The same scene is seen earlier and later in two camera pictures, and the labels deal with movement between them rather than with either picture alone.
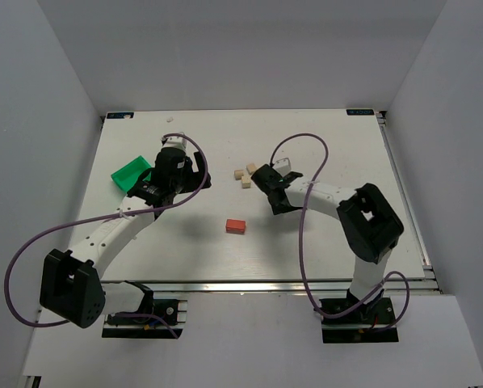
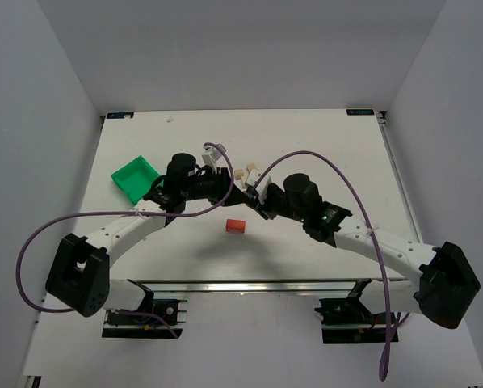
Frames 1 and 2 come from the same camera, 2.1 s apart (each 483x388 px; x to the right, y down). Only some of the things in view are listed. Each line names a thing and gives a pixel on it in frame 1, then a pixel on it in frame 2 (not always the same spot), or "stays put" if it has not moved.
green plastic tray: x=127 y=175 stays put
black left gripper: x=194 y=178 to x=225 y=186
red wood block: x=235 y=225 stays put
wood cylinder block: x=238 y=174 stays put
